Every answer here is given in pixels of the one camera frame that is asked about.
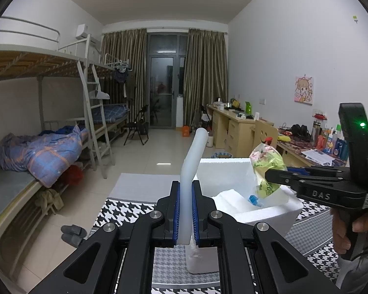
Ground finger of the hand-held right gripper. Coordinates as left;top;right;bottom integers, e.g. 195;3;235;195
264;167;351;188
287;165;351;176

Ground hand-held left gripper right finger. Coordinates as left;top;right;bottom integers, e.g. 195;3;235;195
193;180;341;294

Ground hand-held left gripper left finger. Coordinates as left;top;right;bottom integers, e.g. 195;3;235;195
31;180;181;294

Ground clear plastic bag of packets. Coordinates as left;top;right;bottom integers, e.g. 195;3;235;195
249;142;288;199

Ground white foam box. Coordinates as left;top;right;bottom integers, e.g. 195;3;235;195
184;158;302;274

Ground person's right forearm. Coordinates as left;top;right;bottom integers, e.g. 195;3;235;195
336;245;368;293

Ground person's right hand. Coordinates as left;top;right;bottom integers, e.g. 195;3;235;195
332;208;368;255

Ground sheets of paper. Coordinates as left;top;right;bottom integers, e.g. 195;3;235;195
301;149;333;164

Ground cluster of toiletry bottles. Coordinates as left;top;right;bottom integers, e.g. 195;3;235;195
311;112;348;160

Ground water bottle blue cap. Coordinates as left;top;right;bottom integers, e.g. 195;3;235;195
248;194;264;208

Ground houndstooth patterned cloth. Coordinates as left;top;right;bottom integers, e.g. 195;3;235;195
89;197;344;294

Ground wooden chair with smiley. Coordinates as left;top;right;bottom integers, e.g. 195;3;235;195
250;119;278;157

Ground black headphones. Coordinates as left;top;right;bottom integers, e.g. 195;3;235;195
291;124;311;138

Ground light wooden desk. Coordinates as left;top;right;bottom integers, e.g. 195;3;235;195
206;104;275;157

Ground black folding chair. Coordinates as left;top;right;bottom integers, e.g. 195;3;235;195
123;104;150;146

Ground pair of grey slippers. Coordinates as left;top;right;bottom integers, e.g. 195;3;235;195
61;224;87;247

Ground red cloth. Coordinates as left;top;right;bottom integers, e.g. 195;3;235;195
61;165;83;186

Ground white bed ladder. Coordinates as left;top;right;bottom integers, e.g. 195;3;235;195
77;61;115;179

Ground khaki cloth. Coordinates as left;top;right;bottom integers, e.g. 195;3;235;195
35;188;64;215

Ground brown curtain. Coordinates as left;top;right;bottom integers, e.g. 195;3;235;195
102;28;148;135
184;28;228;129

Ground glass balcony door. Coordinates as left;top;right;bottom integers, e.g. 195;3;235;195
147;32;187;129

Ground blue plaid quilt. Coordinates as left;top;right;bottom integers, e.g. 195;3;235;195
0;125;89;188

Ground hanging dark clothes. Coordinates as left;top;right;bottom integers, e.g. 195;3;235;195
113;67;137;100

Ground white air conditioner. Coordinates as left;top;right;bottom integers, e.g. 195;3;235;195
75;24;102;45

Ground white metal bunk bed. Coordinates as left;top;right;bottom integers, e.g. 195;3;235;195
0;17;115;282

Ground pink cartoon wall poster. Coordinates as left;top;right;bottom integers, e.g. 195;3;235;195
294;75;315;105

